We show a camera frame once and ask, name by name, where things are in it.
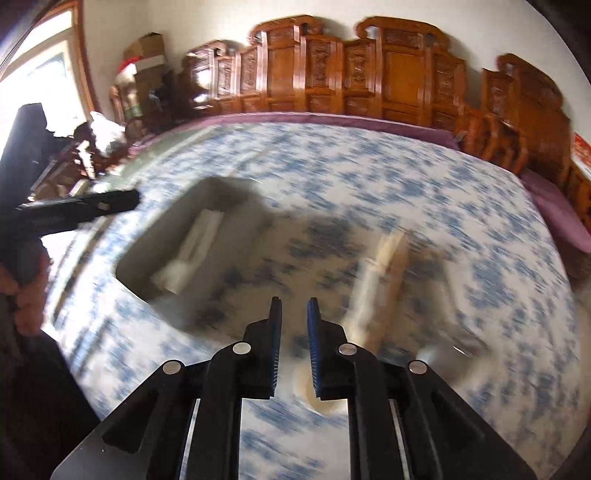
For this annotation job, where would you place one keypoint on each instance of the left hand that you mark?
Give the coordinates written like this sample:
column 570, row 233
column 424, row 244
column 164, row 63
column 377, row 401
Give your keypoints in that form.
column 30, row 299

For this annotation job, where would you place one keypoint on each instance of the red sign card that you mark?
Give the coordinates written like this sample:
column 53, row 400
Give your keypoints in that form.
column 581, row 151

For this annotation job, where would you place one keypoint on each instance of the cream spoon in tray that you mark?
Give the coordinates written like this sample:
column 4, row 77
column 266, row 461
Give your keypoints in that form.
column 176, row 274

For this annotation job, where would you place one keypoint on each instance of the grey metal tray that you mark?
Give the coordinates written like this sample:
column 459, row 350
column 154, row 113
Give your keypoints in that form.
column 245, row 218

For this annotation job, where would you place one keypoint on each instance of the carved wooden bench back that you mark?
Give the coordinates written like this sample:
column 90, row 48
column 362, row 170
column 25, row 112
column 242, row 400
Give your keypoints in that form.
column 395, row 69

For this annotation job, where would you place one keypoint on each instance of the carved wooden chair right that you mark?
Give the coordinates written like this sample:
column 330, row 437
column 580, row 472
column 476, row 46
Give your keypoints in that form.
column 520, row 123

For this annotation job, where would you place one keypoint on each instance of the cardboard boxes stack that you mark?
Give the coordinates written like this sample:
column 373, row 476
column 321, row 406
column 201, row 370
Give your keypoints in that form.
column 141, row 95

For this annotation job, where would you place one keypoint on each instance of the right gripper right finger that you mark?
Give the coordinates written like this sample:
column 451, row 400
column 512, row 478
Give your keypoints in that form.
column 405, row 422

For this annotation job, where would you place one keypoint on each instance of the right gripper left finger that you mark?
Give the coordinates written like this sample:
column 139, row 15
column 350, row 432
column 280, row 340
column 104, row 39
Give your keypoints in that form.
column 183, row 421

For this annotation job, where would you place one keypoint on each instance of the cream spoon on cloth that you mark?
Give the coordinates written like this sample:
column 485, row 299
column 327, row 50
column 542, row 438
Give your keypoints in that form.
column 375, row 294

